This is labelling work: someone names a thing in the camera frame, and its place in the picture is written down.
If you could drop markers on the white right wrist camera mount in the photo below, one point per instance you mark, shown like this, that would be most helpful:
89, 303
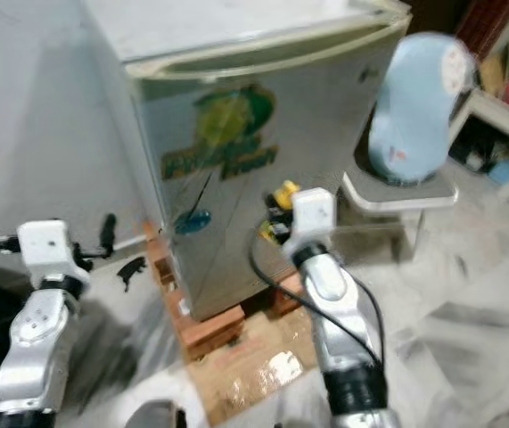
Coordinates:
313, 218

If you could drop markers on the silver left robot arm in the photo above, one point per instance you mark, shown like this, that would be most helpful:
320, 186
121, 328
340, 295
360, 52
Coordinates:
36, 348

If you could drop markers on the black box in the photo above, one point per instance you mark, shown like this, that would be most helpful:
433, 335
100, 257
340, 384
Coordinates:
475, 147

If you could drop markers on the silver left robot leg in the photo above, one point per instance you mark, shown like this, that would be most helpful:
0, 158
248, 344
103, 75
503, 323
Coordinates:
154, 415

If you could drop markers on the dark red tiled pillar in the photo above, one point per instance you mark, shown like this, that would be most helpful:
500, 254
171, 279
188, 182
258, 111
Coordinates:
486, 22

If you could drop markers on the green yellow fruit sticker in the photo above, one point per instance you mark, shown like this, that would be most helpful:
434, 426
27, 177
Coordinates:
227, 125

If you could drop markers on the brown flat cardboard sheet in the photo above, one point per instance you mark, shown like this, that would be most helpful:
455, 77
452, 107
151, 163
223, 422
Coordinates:
245, 370

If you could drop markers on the small blue oval sticker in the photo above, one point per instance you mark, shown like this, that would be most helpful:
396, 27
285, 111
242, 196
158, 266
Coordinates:
192, 222

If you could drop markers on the silver small fridge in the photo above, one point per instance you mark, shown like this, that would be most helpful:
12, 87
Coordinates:
111, 107

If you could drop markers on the red brick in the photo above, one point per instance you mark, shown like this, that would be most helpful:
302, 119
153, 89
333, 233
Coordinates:
158, 254
283, 296
214, 334

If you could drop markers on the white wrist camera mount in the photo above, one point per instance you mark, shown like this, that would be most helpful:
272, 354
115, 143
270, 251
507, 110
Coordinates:
313, 218
47, 250

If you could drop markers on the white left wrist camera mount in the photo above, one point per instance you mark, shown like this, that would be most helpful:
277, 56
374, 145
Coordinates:
47, 250

